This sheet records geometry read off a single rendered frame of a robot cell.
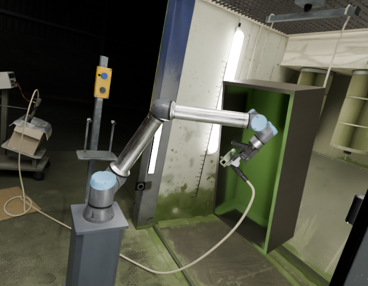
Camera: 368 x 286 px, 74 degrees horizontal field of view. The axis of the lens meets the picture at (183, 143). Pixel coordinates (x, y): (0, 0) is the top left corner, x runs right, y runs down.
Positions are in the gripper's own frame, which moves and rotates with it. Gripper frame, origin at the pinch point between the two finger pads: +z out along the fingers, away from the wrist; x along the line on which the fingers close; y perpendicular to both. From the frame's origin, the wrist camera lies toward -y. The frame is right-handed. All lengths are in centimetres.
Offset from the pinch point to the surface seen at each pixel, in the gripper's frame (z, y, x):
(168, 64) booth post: -10, -97, 48
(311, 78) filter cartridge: -94, 0, 135
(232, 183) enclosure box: 29, 20, 65
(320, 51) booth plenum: -115, -13, 125
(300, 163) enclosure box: -31, 34, 22
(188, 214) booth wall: 102, 17, 96
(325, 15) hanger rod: -108, -26, 29
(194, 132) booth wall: 25, -42, 82
